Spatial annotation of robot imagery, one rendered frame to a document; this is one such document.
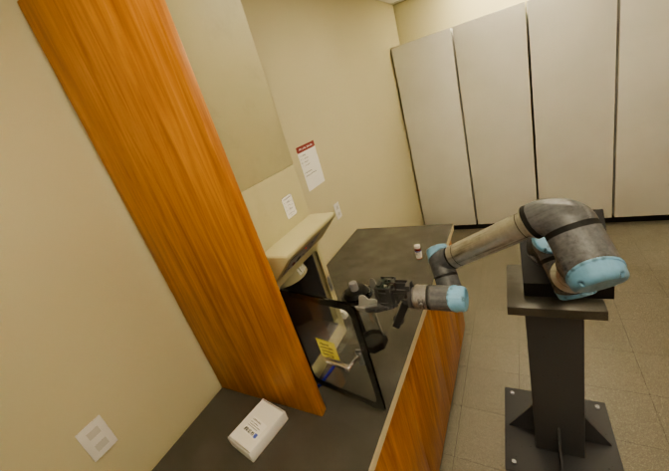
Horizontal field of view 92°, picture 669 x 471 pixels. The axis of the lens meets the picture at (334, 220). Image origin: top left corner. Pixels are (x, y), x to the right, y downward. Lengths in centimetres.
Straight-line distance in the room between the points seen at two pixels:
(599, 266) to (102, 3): 124
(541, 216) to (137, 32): 103
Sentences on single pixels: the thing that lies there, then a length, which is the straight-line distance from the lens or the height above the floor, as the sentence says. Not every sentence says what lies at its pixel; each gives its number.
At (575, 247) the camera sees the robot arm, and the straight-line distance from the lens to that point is 91.
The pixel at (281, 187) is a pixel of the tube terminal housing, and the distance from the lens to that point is 113.
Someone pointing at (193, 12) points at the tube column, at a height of 219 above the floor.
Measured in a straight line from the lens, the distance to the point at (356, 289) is 113.
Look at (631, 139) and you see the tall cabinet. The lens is 398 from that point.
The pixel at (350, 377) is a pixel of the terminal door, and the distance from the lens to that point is 112.
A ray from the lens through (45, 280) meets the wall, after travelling 121.
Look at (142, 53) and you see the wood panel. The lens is 94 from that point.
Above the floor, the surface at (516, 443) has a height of 2.
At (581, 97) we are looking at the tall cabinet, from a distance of 382.
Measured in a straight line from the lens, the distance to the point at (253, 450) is 125.
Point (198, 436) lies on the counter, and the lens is 146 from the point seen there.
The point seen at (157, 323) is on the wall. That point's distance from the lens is 136.
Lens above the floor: 189
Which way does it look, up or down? 20 degrees down
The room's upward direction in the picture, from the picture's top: 17 degrees counter-clockwise
